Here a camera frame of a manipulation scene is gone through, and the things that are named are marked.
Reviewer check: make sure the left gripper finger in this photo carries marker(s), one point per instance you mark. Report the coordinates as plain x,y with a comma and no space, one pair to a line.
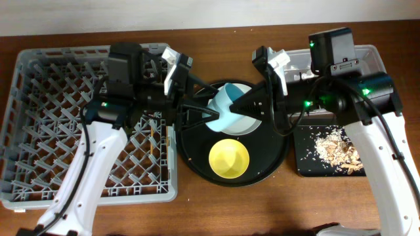
199,89
192,116

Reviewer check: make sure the grey dishwasher rack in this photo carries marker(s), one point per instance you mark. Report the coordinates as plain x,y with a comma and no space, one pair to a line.
41,131

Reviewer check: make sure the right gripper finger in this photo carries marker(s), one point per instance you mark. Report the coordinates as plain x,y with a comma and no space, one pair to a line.
256,95
258,110

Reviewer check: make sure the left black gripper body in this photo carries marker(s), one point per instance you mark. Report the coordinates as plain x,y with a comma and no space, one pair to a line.
177,102

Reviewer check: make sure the food scraps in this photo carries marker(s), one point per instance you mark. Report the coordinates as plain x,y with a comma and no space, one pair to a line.
338,152

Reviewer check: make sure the yellow bowl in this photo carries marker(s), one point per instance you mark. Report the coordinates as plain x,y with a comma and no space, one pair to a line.
229,158

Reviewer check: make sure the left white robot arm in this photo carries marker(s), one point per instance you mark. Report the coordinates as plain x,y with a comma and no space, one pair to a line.
137,82

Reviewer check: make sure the blue cup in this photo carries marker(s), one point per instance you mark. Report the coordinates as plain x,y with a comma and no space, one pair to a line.
221,103

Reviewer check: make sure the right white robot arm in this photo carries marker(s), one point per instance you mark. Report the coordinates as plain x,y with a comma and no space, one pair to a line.
366,105

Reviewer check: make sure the clear plastic bin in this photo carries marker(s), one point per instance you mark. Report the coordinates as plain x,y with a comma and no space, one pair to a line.
300,62

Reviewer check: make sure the white napkin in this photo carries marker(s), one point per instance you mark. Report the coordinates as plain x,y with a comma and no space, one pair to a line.
302,76

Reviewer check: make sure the round black tray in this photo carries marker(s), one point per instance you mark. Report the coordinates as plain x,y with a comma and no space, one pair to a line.
266,148

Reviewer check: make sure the pink cup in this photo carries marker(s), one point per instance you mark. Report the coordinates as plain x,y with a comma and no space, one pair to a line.
156,64

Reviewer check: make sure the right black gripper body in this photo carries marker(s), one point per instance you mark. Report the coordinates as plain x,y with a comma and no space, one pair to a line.
273,102

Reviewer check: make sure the black rectangular tray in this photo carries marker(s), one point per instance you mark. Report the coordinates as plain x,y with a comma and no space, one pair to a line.
308,150

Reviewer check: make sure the grey round plate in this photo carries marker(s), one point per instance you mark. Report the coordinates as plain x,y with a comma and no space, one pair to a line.
245,125

